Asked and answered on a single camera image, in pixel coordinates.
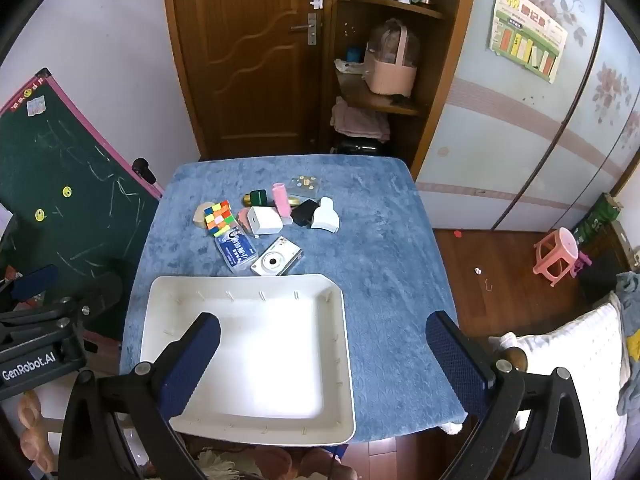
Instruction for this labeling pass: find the brown wooden door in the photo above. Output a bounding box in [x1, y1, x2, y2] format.
[162, 0, 331, 161]

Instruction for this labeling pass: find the white paper packet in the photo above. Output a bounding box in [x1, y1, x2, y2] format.
[334, 58, 368, 78]

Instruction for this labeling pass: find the blue table cloth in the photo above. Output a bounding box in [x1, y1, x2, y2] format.
[120, 155, 468, 443]

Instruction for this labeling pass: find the cream fringed cloth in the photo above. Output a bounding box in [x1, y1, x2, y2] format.
[197, 452, 263, 480]

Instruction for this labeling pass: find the pink folded cloth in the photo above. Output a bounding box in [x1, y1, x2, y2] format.
[331, 97, 391, 142]

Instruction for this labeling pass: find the wooden bed post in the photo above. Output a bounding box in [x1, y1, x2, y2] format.
[502, 346, 528, 371]

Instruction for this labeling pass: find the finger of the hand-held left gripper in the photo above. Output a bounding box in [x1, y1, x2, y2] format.
[0, 272, 124, 343]
[0, 265, 60, 311]

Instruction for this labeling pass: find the person's left hand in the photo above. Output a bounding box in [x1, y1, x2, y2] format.
[17, 390, 58, 476]

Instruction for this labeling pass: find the grey cloth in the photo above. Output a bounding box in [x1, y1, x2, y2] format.
[615, 272, 640, 416]

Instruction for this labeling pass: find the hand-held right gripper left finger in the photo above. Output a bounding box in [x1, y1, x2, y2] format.
[59, 312, 222, 480]

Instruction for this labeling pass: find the pale floral wardrobe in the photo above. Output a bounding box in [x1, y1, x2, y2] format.
[415, 0, 640, 233]

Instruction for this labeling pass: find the pink plastic stool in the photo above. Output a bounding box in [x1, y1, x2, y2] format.
[533, 227, 586, 287]

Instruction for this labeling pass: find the white curved plastic holder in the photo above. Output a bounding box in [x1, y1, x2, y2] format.
[311, 197, 340, 234]

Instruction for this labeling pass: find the metal door handle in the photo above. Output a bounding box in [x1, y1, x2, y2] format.
[291, 12, 318, 46]

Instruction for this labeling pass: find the wall poster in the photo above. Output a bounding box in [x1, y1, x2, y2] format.
[487, 0, 569, 84]

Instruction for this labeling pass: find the multicolour puzzle cube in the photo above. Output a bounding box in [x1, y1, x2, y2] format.
[202, 200, 237, 237]

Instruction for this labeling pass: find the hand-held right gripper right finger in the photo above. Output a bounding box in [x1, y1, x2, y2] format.
[426, 311, 592, 480]

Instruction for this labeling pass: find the green chalkboard with pink frame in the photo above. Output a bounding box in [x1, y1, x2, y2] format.
[0, 67, 165, 301]

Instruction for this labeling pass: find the white plastic tray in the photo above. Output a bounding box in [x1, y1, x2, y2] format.
[140, 273, 357, 447]

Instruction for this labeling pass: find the black charger plug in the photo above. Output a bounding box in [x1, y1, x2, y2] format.
[291, 199, 321, 228]

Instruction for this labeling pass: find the green bag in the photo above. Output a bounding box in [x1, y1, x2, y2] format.
[571, 193, 623, 246]

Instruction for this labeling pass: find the black chalkboard stand knob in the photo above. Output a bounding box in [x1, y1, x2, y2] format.
[131, 158, 157, 185]

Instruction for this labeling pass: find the pink basket with handle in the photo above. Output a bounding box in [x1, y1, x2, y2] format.
[363, 18, 420, 97]

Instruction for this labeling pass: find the white compact camera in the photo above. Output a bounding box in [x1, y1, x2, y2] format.
[250, 236, 304, 277]

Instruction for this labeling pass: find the blue card packet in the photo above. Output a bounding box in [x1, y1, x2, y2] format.
[215, 225, 258, 275]

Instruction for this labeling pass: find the white quilt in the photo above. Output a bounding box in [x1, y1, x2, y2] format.
[490, 302, 633, 480]

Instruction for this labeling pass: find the white charger cube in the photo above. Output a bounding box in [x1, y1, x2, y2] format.
[246, 206, 283, 237]

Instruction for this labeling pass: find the wooden corner shelf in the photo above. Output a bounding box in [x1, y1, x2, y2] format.
[320, 0, 481, 171]

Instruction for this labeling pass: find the pink tube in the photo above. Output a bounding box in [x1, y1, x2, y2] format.
[272, 183, 292, 226]

